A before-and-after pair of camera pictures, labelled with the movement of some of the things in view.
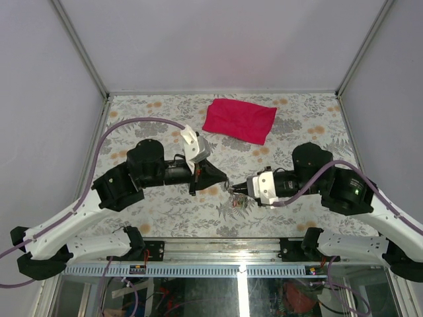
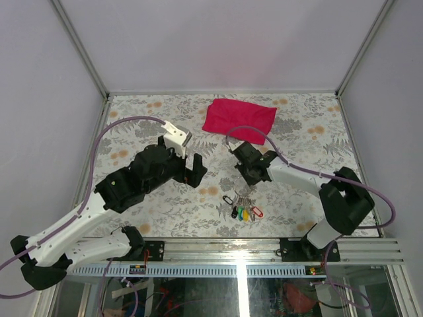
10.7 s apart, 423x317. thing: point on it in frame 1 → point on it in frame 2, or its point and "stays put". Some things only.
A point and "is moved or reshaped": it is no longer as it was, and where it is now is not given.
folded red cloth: x=243 y=120 stays put
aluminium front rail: x=212 y=251 stays put
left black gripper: x=205 y=175 → x=194 y=177
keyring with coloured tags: x=236 y=199 is moved or reshaped
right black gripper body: x=256 y=198 → x=244 y=170
